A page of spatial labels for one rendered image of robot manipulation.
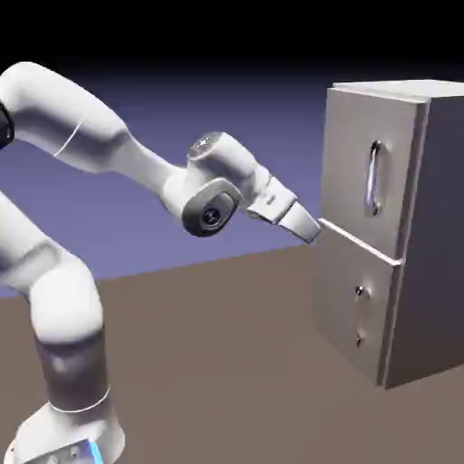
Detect short silver door handle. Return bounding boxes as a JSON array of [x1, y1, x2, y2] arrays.
[[353, 285, 366, 349]]

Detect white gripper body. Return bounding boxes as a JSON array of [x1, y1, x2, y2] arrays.
[[277, 201, 323, 245]]

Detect large grey cabinet door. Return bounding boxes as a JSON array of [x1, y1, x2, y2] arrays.
[[318, 86, 431, 259]]

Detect grey cabinet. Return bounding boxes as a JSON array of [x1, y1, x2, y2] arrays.
[[312, 79, 464, 391]]

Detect small grey cabinet door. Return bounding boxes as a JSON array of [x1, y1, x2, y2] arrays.
[[312, 228, 403, 386]]

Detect long silver door handle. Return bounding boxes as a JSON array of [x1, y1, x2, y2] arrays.
[[364, 140, 383, 218]]

